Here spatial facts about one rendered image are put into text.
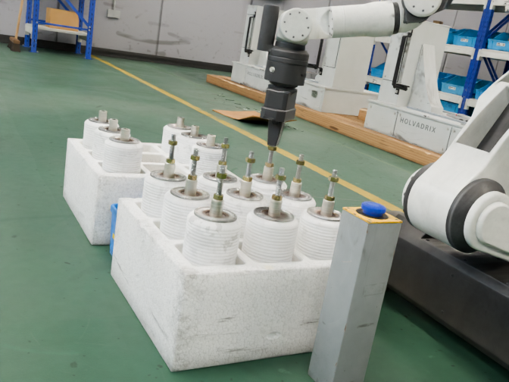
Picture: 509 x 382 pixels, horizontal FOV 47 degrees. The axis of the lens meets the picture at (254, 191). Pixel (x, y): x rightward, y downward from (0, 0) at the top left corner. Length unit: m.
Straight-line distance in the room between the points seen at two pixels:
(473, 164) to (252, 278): 0.46
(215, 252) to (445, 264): 0.51
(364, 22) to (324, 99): 3.14
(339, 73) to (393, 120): 0.83
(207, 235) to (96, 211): 0.54
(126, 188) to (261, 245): 0.52
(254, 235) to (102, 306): 0.35
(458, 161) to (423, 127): 2.41
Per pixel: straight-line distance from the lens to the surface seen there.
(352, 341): 1.01
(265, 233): 1.04
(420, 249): 1.33
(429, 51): 3.94
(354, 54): 4.50
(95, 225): 1.48
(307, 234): 1.11
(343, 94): 4.49
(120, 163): 1.48
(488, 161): 1.14
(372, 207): 0.95
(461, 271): 1.25
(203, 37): 7.79
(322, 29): 1.32
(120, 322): 1.17
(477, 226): 1.11
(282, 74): 1.25
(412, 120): 3.64
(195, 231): 0.99
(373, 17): 1.28
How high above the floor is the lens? 0.56
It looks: 15 degrees down
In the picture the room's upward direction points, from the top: 10 degrees clockwise
